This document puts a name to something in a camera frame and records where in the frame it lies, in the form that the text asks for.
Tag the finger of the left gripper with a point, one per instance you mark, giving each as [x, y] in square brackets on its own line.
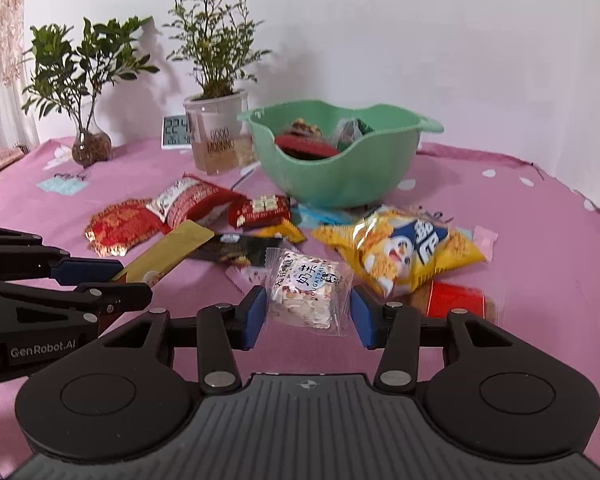
[75, 271]

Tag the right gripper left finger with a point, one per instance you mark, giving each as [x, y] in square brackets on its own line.
[248, 319]

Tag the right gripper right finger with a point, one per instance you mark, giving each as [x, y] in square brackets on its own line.
[368, 318]

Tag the clear nougat candy packet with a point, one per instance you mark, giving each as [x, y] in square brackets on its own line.
[307, 292]

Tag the black cheese cracker packet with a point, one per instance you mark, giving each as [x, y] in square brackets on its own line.
[234, 249]

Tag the yellow chips bag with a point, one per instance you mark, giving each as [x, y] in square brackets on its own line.
[395, 251]

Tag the red gold ornate packet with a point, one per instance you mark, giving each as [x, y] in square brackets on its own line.
[113, 231]

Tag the gold long snack packet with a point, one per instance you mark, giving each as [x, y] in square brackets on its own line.
[161, 258]

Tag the red wrapped snack bar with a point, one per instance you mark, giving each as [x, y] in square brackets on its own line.
[437, 299]

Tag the orange candy packet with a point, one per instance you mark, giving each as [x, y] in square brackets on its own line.
[285, 230]

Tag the small red candy packet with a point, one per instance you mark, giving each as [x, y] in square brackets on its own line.
[265, 210]

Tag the red white snack bag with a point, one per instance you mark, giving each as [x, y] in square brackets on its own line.
[190, 198]

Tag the small pink candy wrapper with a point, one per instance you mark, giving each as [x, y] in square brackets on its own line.
[485, 239]

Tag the green plastic bowl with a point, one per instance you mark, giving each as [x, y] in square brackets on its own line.
[362, 173]

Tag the white digital clock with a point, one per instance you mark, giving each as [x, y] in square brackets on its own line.
[174, 134]

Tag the red snack in bowl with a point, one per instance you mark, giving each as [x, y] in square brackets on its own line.
[305, 147]

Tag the green snack packet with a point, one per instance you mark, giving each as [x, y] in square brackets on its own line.
[348, 131]

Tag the pink tablecloth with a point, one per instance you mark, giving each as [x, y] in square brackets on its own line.
[544, 275]

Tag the glass vase leafy plant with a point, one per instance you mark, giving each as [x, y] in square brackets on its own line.
[68, 78]

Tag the clear potted plant cup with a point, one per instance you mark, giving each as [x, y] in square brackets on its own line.
[216, 38]

